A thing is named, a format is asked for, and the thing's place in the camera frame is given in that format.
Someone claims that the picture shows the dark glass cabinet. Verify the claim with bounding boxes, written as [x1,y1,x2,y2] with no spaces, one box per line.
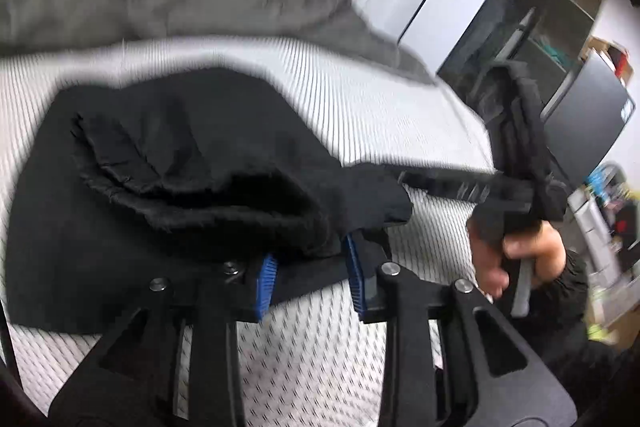
[438,0,602,103]

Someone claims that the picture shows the right hand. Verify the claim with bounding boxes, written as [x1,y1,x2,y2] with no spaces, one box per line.
[466,218,569,301]

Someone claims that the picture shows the right forearm black sleeve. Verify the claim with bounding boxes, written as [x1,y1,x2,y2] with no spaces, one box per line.
[510,251,639,415]

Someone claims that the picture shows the white honeycomb mattress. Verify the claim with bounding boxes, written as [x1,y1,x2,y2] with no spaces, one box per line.
[1,38,490,426]

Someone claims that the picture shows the black monitor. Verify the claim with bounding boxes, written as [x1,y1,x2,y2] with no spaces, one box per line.
[544,52,636,190]

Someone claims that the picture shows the black pants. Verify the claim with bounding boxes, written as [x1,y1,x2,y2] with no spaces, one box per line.
[4,67,566,335]

